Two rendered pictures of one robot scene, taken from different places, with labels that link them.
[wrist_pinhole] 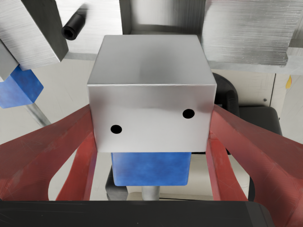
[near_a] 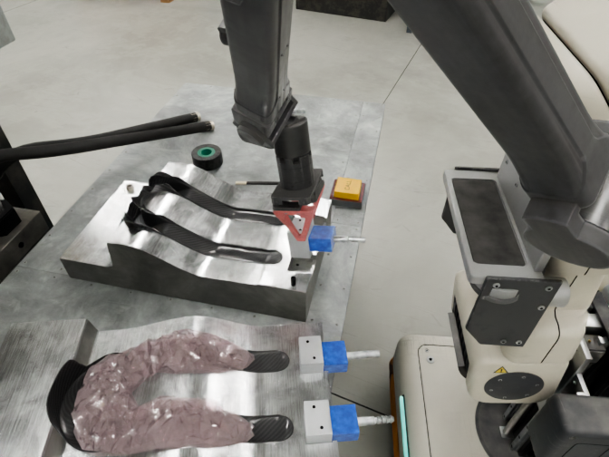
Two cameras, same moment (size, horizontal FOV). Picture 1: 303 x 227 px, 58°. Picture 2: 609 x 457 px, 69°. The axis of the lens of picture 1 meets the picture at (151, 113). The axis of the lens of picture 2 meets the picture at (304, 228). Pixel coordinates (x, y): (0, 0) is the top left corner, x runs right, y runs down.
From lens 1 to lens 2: 0.76 m
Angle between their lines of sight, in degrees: 74
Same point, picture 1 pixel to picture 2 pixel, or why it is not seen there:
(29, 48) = (311, 333)
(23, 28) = (300, 330)
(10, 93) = (334, 348)
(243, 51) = not seen: hidden behind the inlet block
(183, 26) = (309, 267)
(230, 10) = not seen: hidden behind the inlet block
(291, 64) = (350, 254)
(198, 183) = (470, 299)
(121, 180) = (327, 238)
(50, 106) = not seen: outside the picture
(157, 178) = (329, 230)
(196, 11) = (304, 263)
